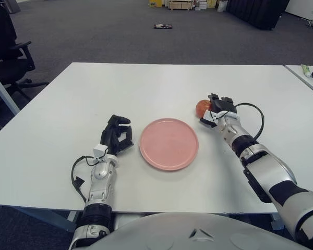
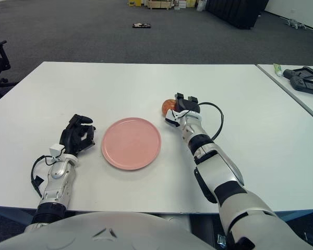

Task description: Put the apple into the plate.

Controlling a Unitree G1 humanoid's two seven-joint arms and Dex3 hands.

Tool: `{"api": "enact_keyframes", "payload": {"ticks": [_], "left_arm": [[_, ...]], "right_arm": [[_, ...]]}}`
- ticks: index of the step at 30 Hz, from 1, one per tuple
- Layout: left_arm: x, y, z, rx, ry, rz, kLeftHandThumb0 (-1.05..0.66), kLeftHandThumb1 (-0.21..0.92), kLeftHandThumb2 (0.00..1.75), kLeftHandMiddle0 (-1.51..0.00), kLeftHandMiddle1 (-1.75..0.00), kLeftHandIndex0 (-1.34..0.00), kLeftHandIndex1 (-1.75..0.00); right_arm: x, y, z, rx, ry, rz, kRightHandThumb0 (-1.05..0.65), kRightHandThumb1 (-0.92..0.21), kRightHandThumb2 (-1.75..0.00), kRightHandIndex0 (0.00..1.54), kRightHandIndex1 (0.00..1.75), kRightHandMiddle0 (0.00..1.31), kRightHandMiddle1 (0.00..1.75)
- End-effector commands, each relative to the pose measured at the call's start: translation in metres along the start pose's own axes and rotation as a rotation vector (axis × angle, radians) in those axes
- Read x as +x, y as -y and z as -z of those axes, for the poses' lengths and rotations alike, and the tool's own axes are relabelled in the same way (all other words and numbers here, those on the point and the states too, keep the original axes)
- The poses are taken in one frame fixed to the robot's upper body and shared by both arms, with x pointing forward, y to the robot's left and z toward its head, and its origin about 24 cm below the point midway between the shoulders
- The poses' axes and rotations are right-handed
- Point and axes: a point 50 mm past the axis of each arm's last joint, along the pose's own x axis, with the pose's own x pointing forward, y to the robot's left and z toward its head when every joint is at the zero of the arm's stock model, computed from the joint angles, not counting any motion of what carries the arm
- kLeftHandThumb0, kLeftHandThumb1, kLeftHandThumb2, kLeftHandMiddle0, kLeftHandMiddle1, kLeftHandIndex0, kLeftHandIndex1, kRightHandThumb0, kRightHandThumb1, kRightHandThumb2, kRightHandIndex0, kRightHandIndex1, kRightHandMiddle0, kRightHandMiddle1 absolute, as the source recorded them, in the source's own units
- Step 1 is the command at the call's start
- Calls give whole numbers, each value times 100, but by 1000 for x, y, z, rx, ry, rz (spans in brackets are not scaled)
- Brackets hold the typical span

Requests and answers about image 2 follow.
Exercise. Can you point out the flat black tray with items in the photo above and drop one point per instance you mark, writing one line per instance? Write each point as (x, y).
(142, 25)

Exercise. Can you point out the wooden crate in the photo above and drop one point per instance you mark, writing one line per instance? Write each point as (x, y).
(159, 4)

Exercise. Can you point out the black draped partition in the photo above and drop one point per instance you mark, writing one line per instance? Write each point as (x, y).
(237, 11)

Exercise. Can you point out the grey robot torso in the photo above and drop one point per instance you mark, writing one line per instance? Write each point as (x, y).
(133, 226)

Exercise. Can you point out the grey quadruped robot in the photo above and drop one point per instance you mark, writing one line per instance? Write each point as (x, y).
(296, 24)

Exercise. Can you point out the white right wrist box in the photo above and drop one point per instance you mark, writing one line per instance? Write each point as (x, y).
(172, 114)

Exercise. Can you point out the green white tube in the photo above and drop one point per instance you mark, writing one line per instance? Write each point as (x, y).
(278, 69)

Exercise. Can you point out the red yellow apple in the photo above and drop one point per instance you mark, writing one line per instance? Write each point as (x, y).
(168, 105)

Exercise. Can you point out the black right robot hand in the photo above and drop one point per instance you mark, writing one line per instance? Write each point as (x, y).
(189, 104)

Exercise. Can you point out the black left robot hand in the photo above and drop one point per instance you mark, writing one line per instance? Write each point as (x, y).
(73, 138)

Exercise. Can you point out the black handheld controller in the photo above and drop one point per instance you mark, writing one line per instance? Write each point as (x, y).
(307, 87)
(301, 73)

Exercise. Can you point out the pink round plate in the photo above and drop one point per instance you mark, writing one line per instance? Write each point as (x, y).
(131, 144)

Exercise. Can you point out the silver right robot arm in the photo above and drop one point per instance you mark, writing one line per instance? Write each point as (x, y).
(219, 166)

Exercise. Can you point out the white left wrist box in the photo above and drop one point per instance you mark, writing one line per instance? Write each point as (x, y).
(56, 151)

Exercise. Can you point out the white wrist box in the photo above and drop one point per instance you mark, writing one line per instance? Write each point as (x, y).
(172, 114)
(56, 151)

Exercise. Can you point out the yellow box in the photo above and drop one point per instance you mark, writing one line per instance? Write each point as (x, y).
(134, 2)

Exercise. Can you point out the white plastic bag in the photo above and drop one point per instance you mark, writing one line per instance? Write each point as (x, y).
(201, 6)

